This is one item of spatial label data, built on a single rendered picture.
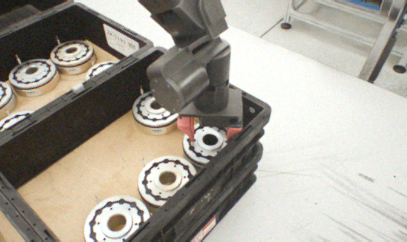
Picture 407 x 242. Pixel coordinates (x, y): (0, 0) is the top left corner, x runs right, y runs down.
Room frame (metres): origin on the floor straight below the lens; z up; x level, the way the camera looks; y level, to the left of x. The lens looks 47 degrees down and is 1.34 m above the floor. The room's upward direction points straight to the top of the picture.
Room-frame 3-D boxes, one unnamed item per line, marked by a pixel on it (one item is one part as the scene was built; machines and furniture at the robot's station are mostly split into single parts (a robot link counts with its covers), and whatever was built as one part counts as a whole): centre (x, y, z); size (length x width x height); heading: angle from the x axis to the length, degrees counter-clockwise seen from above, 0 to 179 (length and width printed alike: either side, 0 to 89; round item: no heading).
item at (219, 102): (0.40, -0.01, 0.98); 0.10 x 0.07 x 0.07; 86
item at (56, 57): (0.68, 0.33, 0.86); 0.10 x 0.10 x 0.01
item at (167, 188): (0.32, 0.06, 0.86); 0.05 x 0.05 x 0.01
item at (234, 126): (0.40, -0.03, 0.91); 0.07 x 0.07 x 0.09; 86
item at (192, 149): (0.40, -0.01, 0.86); 0.10 x 0.10 x 0.01
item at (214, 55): (0.40, 0.00, 1.04); 0.07 x 0.06 x 0.07; 141
